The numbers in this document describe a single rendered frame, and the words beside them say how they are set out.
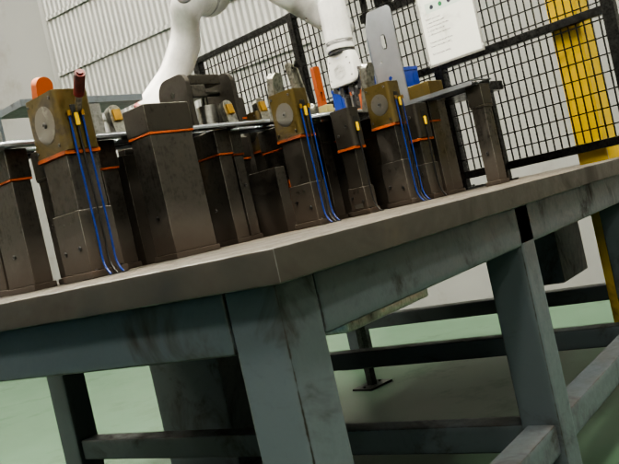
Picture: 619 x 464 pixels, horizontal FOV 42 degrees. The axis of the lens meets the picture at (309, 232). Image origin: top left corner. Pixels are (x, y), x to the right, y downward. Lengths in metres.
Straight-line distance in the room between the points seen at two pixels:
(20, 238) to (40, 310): 0.58
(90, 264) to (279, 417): 0.70
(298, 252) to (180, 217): 0.86
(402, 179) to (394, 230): 1.18
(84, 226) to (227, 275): 0.70
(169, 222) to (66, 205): 0.23
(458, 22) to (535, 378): 1.55
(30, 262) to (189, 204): 0.34
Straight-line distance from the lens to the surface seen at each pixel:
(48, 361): 1.24
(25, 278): 1.74
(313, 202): 2.01
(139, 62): 6.19
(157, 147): 1.74
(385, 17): 2.72
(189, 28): 2.60
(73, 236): 1.60
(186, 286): 0.95
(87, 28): 6.60
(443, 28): 2.92
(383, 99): 2.28
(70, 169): 1.59
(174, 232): 1.72
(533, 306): 1.62
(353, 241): 0.99
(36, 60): 7.14
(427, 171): 2.37
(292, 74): 2.59
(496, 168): 2.35
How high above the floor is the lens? 0.72
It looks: 1 degrees down
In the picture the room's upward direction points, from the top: 13 degrees counter-clockwise
